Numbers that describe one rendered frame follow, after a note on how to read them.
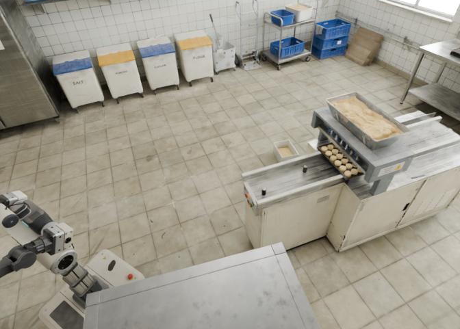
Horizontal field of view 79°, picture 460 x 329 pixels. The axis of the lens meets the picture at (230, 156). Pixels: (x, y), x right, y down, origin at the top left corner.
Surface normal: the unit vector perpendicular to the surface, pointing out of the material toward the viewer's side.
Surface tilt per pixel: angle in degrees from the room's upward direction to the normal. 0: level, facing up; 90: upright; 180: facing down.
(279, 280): 0
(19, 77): 90
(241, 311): 0
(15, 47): 90
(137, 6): 90
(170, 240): 0
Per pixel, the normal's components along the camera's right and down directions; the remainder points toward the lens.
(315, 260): -0.04, -0.73
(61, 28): 0.38, 0.61
